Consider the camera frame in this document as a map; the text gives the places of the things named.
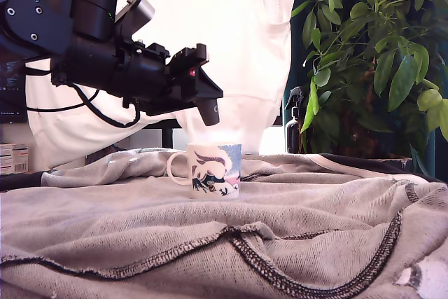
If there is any black computer monitor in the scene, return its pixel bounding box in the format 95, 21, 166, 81
0, 46, 29, 125

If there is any grey sweatshirt with black trim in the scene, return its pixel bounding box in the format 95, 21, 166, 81
0, 146, 448, 299

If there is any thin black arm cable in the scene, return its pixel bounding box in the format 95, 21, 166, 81
71, 81, 141, 129
24, 87, 101, 113

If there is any orange and white carton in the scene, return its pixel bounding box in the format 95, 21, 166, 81
0, 142, 29, 176

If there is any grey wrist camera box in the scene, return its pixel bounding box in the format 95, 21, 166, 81
113, 0, 155, 46

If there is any white hanging shirt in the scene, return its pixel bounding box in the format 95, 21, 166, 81
26, 0, 302, 170

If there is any black monitor stand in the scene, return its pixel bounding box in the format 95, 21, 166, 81
138, 118, 183, 151

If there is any dark spray bottle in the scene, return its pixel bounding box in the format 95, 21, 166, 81
283, 86, 309, 155

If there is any white and blue printed mug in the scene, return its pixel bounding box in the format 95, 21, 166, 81
166, 141, 243, 200

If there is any green leafy houseplant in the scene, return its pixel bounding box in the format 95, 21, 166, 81
290, 0, 448, 160

